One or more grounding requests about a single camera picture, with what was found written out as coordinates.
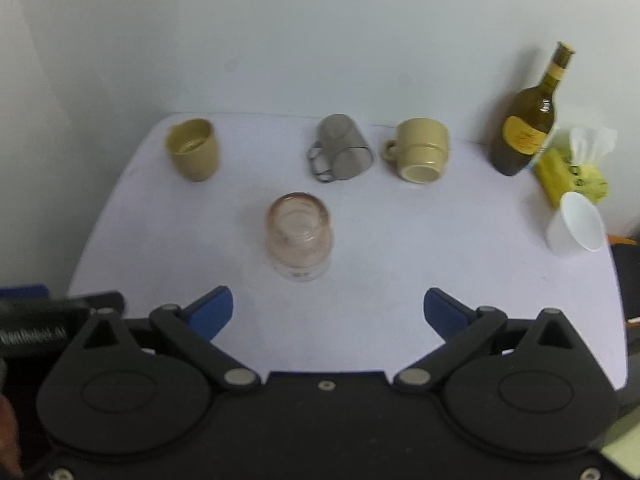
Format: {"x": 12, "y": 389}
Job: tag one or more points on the beige ceramic mug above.
{"x": 420, "y": 152}

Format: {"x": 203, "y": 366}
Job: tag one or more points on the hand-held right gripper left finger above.
{"x": 214, "y": 310}

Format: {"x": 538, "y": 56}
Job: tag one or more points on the orange object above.
{"x": 622, "y": 240}

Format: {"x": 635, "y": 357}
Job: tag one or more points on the dark glass bottle yellow label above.
{"x": 525, "y": 135}

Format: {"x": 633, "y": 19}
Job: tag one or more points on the grey metal mug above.
{"x": 342, "y": 150}

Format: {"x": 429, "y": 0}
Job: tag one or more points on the clear pinkish glass cup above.
{"x": 299, "y": 237}

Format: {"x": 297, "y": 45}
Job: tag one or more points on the person's left forearm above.
{"x": 9, "y": 435}

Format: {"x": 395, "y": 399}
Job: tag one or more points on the yellow tissue pack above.
{"x": 570, "y": 170}

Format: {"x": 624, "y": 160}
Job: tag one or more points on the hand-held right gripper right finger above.
{"x": 442, "y": 311}

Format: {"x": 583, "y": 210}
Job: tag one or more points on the olive yellow plastic cup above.
{"x": 194, "y": 152}

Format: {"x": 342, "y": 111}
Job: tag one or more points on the dark object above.
{"x": 629, "y": 280}

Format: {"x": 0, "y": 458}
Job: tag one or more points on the blue object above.
{"x": 22, "y": 291}

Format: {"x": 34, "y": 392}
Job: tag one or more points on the white plastic cup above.
{"x": 575, "y": 232}

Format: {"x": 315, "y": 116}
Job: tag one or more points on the pale green object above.
{"x": 625, "y": 447}

